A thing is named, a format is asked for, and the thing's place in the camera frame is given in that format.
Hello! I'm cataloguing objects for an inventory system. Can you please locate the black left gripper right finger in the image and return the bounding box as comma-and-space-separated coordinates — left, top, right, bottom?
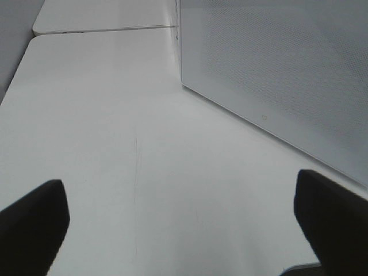
294, 170, 367, 275

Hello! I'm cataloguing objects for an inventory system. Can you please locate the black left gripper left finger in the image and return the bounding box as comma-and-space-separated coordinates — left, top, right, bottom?
1, 179, 70, 275

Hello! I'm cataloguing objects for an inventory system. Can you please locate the white microwave door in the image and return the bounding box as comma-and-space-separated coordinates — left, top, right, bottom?
179, 1, 367, 185

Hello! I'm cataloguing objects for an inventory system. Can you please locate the white microwave oven body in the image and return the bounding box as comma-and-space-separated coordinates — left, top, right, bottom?
173, 0, 182, 79

